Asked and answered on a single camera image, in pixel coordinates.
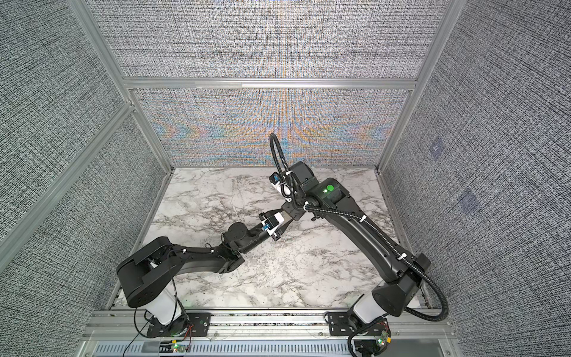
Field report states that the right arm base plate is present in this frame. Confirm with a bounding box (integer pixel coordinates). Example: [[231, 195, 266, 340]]
[[324, 311, 391, 337]]

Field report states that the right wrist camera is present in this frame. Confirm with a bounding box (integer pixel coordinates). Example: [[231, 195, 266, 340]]
[[269, 172, 291, 200]]

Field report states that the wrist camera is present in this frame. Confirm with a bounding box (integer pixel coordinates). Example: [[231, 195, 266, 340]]
[[269, 172, 291, 200], [260, 211, 286, 235]]

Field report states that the black corrugated cable conduit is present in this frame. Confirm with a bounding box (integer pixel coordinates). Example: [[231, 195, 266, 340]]
[[268, 132, 450, 323]]

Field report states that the aluminium enclosure frame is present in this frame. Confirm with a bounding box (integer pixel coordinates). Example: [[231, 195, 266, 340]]
[[1, 1, 466, 269]]

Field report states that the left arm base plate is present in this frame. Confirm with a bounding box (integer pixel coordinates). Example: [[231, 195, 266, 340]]
[[145, 312, 212, 339]]

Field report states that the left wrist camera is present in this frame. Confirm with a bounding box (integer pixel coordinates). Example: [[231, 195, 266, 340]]
[[260, 211, 286, 235]]

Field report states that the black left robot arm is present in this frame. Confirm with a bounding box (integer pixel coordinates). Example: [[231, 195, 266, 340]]
[[116, 209, 293, 327]]

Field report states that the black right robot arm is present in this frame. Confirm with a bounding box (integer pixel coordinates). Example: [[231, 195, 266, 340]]
[[273, 162, 448, 326]]

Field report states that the aluminium front rail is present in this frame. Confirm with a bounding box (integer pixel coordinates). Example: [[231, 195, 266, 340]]
[[75, 308, 462, 356]]

